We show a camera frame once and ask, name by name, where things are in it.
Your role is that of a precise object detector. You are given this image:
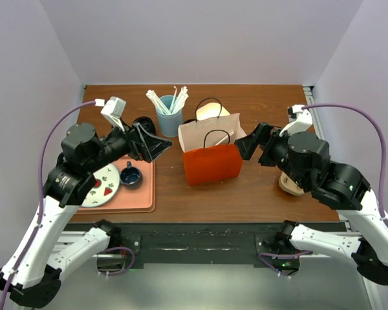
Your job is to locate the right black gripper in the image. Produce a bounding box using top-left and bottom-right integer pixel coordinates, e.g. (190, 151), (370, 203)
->
(233, 120), (308, 187)

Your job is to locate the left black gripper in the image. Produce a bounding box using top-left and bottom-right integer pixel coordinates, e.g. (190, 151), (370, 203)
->
(85, 116), (172, 172)

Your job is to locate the white straw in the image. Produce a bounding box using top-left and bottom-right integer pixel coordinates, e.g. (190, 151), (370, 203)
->
(212, 130), (234, 146)

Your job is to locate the orange paper gift bag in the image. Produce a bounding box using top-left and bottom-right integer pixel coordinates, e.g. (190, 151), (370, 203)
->
(178, 113), (246, 186)

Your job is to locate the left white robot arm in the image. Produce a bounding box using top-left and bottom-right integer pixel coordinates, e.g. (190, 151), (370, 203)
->
(0, 123), (172, 309)

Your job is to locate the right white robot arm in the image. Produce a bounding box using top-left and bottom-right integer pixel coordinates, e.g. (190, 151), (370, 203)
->
(235, 123), (388, 285)

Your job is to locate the stack of black lids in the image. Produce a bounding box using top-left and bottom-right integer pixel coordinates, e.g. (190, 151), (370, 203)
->
(133, 116), (156, 135)

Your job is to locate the blue straw holder cup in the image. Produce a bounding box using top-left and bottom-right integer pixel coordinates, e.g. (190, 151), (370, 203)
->
(156, 109), (184, 138)

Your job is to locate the dark blue mug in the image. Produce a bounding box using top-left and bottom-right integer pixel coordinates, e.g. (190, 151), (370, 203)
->
(120, 161), (143, 190)

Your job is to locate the white wrapped straws bundle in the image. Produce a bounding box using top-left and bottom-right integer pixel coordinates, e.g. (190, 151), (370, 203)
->
(146, 86), (189, 116)

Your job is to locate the cream square bowl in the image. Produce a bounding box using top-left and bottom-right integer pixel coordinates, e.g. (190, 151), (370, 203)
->
(195, 102), (230, 121)

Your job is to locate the cardboard cup carrier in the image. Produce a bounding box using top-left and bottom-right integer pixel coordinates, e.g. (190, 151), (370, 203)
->
(278, 172), (305, 196)

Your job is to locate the pink plastic tray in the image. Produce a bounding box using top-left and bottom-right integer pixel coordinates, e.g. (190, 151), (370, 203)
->
(77, 156), (155, 215)

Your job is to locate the white fruit pattern plate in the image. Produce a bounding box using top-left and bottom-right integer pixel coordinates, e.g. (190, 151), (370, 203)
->
(81, 163), (120, 208)

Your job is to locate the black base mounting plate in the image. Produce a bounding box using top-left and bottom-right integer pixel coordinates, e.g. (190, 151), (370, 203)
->
(61, 222), (314, 271)

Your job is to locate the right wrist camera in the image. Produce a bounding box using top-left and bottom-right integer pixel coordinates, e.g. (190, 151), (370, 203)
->
(279, 105), (313, 136)

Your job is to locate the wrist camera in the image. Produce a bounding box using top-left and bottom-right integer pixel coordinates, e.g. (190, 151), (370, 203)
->
(95, 96), (129, 132)
(279, 105), (313, 136)

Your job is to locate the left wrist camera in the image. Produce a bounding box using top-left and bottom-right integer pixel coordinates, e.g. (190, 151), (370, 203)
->
(95, 96), (129, 132)

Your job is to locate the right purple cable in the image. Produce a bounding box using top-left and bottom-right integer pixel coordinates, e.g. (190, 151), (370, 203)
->
(257, 103), (388, 277)

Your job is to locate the purple cable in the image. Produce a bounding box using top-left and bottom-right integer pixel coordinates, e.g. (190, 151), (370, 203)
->
(0, 99), (136, 310)
(257, 103), (388, 277)

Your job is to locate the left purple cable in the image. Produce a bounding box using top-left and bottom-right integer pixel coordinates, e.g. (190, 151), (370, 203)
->
(0, 99), (136, 310)

